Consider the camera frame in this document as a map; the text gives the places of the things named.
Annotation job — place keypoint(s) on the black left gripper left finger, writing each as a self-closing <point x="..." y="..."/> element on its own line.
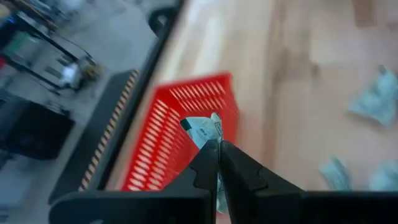
<point x="186" y="205"/>

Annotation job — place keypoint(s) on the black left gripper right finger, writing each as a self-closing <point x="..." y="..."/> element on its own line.
<point x="248" y="193"/>

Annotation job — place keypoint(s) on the white sweetener packet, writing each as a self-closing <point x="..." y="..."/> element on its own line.
<point x="385" y="177"/>
<point x="335" y="174"/>
<point x="202" y="129"/>
<point x="376" y="99"/>

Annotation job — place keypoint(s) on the red slotted plastic basket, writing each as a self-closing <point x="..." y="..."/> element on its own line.
<point x="161" y="140"/>

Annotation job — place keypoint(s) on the black hazard-striped floor mat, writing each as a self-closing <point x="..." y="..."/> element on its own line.
<point x="93" y="137"/>

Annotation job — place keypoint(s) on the black computer case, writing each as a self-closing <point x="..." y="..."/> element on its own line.
<point x="34" y="130"/>

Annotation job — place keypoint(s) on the metal equipment rack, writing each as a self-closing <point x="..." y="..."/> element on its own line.
<point x="46" y="59"/>

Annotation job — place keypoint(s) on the black aluminium table frame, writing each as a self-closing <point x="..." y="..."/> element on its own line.
<point x="130" y="124"/>

